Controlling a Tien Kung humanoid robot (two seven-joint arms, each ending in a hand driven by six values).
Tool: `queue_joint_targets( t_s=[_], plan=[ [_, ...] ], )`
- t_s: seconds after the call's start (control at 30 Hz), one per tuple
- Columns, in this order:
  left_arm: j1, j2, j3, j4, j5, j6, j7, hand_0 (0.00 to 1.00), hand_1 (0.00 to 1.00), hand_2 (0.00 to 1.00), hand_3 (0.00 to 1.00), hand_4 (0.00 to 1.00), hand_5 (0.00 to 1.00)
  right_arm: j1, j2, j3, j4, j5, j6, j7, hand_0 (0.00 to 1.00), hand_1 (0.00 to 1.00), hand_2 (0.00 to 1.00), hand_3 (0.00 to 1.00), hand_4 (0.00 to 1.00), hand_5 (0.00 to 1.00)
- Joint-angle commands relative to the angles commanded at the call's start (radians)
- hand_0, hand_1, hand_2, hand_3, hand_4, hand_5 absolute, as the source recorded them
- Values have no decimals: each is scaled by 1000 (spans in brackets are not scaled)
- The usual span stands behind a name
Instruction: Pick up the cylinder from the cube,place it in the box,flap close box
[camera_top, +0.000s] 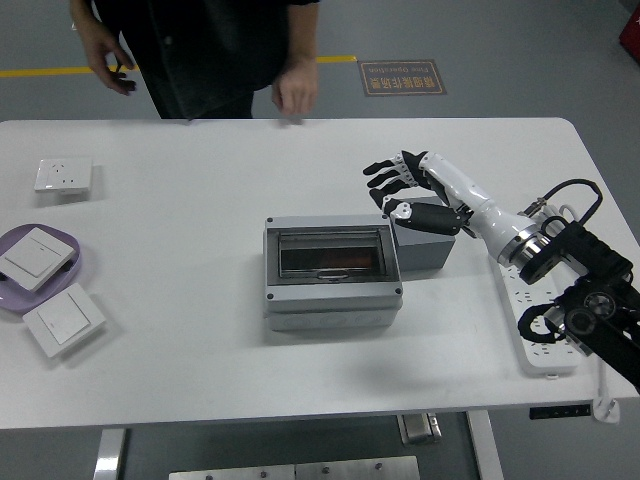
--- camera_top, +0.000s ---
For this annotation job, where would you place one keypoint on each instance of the person's left hand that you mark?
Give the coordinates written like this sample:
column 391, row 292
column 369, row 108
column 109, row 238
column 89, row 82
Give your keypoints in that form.
column 297, row 90

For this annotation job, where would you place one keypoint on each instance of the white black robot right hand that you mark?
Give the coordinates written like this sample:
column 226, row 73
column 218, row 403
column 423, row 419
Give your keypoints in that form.
column 480, row 210

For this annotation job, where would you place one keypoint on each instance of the person's right hand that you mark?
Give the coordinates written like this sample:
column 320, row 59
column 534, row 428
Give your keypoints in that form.
column 107, row 62

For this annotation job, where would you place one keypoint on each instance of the grey junction box clear lid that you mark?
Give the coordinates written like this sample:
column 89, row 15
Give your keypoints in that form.
column 330, row 300

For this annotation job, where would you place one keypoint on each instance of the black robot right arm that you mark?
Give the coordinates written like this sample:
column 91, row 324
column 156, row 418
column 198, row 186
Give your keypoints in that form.
column 590, row 260

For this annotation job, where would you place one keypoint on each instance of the grey cube with round hole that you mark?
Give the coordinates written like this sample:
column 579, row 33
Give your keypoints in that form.
column 425, row 252

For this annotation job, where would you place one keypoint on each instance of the person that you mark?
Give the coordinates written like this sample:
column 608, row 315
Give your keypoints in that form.
column 200, row 50

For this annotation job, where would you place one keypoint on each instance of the brown floor sign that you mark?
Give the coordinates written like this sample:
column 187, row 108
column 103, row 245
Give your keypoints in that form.
column 402, row 77

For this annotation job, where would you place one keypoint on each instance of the black table control panel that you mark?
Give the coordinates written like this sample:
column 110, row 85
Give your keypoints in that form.
column 560, row 412

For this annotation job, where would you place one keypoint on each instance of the red object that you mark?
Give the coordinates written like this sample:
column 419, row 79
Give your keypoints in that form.
column 631, row 35

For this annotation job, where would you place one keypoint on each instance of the white table leg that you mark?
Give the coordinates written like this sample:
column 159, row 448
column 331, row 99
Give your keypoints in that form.
column 485, row 450
column 110, row 455

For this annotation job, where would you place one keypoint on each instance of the purple tray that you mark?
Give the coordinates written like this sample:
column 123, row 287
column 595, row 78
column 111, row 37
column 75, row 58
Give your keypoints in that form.
column 12, row 302

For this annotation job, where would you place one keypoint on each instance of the white wall socket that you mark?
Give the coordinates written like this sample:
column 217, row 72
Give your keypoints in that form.
column 62, row 175

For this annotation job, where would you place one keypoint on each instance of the white wall switch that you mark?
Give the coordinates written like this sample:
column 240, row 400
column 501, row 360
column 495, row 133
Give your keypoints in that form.
column 32, row 257
column 62, row 320

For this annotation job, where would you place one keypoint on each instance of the grey metal table bracket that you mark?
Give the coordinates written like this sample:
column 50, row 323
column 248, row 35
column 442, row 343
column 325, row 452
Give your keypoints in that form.
column 419, row 429

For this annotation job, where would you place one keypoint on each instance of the grey metal base plate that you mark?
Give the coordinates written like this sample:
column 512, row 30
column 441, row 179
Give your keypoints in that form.
column 300, row 471

